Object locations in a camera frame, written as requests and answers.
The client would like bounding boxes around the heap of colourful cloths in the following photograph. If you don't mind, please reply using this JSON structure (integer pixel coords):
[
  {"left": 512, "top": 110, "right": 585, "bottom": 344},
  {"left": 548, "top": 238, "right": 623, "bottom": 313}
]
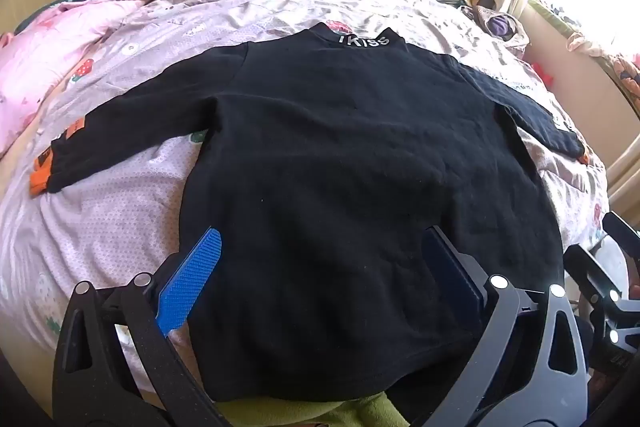
[{"left": 530, "top": 0, "right": 640, "bottom": 98}]

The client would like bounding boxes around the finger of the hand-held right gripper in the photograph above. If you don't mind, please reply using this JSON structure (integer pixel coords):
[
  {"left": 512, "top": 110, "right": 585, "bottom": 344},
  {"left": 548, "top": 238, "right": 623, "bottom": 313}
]
[
  {"left": 602, "top": 212, "right": 640, "bottom": 260},
  {"left": 564, "top": 246, "right": 626, "bottom": 308}
]

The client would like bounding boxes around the green fleece garment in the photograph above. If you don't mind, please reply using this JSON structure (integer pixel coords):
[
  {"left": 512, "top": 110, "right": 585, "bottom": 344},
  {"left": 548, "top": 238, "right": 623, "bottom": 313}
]
[{"left": 200, "top": 384, "right": 406, "bottom": 427}]

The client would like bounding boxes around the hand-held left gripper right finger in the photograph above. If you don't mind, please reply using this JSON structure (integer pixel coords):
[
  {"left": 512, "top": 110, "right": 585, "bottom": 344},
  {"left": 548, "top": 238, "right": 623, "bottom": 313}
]
[{"left": 421, "top": 225, "right": 589, "bottom": 427}]

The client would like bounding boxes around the purple garment in bag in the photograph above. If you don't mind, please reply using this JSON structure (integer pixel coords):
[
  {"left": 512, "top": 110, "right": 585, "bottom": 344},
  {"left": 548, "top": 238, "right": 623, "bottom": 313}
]
[{"left": 470, "top": 4, "right": 530, "bottom": 54}]

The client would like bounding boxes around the black sweater with orange patches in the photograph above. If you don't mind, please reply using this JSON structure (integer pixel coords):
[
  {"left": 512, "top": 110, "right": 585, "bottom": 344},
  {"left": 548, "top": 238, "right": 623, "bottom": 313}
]
[{"left": 29, "top": 22, "right": 587, "bottom": 410}]

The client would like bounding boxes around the red plastic bag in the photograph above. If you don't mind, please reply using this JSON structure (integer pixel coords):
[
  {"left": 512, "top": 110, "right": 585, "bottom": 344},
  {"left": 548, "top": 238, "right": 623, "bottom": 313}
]
[{"left": 532, "top": 62, "right": 557, "bottom": 88}]

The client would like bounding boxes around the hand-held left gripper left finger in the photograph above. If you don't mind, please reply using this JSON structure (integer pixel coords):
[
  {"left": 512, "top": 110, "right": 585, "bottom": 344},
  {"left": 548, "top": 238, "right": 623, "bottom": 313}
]
[{"left": 51, "top": 227, "right": 236, "bottom": 427}]

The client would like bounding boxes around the strawberry printed pink quilt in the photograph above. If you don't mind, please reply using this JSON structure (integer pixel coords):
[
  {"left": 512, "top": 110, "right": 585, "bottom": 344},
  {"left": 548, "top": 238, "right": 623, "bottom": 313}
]
[{"left": 0, "top": 0, "right": 608, "bottom": 408}]

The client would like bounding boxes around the purple cloth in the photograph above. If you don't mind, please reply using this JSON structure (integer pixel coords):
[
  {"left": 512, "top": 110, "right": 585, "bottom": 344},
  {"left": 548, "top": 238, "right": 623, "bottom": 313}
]
[{"left": 485, "top": 16, "right": 516, "bottom": 40}]

